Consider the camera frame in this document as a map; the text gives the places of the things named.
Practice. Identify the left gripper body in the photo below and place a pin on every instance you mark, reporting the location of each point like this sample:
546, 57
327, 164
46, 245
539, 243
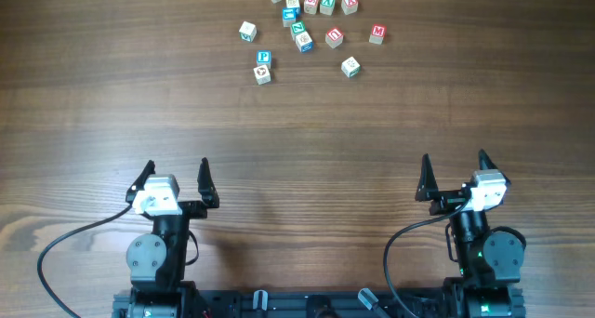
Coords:
187, 206

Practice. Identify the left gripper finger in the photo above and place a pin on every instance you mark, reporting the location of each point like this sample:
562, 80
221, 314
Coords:
138, 184
206, 186

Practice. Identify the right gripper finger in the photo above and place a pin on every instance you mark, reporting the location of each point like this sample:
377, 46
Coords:
427, 188
488, 172

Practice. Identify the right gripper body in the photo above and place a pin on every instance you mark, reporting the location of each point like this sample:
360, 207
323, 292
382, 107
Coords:
450, 202

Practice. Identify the red letter M block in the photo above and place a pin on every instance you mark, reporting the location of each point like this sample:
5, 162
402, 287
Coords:
378, 33

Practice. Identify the red letter U block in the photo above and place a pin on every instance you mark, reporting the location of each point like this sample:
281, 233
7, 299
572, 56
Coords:
334, 37

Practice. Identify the green letter Z block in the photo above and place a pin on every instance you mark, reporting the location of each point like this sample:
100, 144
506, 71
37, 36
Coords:
297, 28

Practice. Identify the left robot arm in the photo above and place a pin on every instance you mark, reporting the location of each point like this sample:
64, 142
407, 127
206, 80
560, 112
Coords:
157, 260

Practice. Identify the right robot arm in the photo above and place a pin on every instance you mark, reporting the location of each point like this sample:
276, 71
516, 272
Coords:
489, 259

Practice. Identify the brown picture block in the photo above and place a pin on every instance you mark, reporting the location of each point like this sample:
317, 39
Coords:
262, 74

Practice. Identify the blue letter P block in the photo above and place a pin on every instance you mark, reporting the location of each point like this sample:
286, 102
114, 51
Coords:
264, 58

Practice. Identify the white green-sided picture block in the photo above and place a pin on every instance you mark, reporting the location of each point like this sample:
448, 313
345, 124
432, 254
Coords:
350, 67

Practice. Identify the white teal-sided block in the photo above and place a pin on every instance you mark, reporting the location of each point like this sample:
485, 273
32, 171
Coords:
248, 31

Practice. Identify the white blue-sided picture block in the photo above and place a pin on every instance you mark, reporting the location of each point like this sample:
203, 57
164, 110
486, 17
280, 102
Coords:
304, 42

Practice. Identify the blue picture block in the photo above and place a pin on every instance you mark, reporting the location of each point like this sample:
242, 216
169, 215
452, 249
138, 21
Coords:
289, 16

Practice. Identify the red letter A block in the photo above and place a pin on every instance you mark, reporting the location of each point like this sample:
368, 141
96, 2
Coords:
349, 6

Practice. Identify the cream picture block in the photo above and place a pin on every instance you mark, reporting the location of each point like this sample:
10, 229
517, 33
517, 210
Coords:
293, 4

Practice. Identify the green letter V block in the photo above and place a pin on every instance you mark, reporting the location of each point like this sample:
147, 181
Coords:
327, 7

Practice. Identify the red number nine block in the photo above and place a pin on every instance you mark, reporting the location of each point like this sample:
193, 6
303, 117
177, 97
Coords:
311, 6

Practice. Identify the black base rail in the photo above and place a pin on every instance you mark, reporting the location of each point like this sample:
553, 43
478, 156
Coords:
419, 302

